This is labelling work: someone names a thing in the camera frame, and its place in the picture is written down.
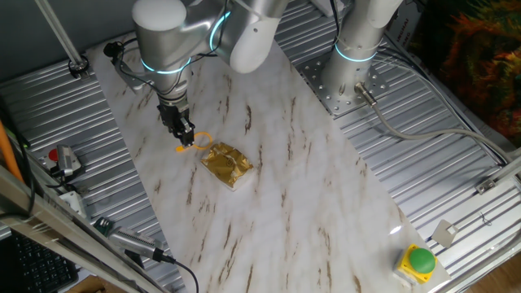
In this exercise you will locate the silver camera bracket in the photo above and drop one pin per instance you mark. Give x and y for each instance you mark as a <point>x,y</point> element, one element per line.
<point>134,79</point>

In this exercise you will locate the marble pattern mat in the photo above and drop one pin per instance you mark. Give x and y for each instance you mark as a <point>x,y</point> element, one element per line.
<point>305,203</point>

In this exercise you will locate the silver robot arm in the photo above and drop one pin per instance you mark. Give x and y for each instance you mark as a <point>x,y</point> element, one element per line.
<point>158,40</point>

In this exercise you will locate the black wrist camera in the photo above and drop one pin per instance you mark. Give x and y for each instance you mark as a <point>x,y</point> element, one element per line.
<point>112,49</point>

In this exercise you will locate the green button in yellow box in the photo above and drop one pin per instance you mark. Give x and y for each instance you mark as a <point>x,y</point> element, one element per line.
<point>419,262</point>

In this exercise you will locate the white sign with red print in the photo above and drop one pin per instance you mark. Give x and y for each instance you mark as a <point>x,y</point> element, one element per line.
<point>401,28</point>

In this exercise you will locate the metal corner bracket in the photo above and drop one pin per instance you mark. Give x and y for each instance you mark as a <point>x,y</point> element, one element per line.
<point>486,186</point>

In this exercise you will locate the black keyboard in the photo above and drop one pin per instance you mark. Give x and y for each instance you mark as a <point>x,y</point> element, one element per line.
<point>40,264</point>

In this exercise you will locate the small silver camera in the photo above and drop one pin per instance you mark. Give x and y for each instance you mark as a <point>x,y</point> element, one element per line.
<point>67,160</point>

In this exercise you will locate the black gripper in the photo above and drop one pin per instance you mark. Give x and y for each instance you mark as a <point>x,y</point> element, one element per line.
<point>173,112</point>

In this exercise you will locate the silver ribbed camera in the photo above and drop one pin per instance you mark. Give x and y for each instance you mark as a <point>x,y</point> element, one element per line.
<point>134,242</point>

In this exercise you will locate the small metal tag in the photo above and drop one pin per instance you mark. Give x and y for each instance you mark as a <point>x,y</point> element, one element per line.
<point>444,233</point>

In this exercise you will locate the orange pole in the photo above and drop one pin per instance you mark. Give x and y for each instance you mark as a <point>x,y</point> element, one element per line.
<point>8,150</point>

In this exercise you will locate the red emergency stop button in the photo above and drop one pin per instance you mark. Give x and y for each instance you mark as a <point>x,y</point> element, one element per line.
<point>53,154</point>

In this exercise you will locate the aluminium profile bar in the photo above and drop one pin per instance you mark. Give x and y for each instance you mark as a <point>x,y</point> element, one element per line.
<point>509,167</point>

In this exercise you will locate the aluminium robot mounting plate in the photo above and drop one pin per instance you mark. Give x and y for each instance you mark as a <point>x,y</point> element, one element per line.
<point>325,97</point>

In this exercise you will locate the aluminium frame beam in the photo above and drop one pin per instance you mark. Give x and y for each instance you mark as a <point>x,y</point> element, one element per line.
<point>61,232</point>

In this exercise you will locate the silver stand pole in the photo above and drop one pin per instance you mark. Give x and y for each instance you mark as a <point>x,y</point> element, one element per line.
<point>60,32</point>

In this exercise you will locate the colourful patterned cloth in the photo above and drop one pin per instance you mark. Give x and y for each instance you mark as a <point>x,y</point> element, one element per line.
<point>480,61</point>

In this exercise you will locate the brown cardboard box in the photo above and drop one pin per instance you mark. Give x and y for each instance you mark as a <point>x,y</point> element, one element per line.
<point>87,285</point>

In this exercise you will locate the gold foil packet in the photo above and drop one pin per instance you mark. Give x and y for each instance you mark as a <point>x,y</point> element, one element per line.
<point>226,164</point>

